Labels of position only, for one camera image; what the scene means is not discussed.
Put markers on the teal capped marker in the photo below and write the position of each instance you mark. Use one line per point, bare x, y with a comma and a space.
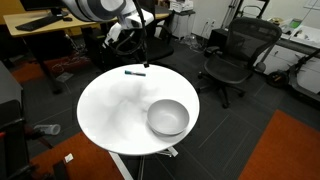
135, 73

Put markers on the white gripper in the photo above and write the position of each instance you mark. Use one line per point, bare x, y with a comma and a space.
138, 18

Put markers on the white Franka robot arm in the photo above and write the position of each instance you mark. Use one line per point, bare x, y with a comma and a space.
90, 8

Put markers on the white paper scrap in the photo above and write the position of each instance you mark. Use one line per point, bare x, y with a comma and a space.
69, 157

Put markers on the small white cabinet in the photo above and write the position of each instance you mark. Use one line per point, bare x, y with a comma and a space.
182, 25

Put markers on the white printer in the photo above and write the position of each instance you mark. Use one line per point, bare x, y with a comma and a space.
181, 5

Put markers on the white table base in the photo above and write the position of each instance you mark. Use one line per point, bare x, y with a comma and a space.
118, 165

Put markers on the metal stand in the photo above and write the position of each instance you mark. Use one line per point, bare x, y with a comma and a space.
233, 13

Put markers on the black computer mouse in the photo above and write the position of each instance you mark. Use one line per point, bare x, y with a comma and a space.
67, 19

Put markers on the white counter cabinet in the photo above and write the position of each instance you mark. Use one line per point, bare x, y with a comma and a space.
283, 55

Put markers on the grey round bowl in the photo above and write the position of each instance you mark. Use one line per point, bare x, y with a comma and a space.
168, 116

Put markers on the green box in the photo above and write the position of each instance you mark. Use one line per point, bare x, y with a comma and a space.
295, 23

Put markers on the light wooden desk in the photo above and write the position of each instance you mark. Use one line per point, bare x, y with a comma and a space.
33, 18

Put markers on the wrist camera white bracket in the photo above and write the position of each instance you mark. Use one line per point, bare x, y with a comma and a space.
113, 33

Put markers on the black vertical post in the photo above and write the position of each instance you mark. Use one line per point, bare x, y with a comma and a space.
61, 171

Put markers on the grey floor plate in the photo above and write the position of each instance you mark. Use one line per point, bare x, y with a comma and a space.
64, 77

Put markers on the black electric scooter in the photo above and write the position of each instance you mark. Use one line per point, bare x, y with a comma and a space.
295, 81

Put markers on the black computer keyboard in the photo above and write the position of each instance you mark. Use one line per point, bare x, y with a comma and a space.
38, 23

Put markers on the black computer tower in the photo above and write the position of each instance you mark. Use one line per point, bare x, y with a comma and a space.
95, 50

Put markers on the black computer monitor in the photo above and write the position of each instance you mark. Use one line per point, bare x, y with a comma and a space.
40, 4

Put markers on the black equipment box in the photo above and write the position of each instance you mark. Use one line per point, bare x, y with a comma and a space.
218, 38

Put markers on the clear plastic cup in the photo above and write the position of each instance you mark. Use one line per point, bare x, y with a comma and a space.
50, 129

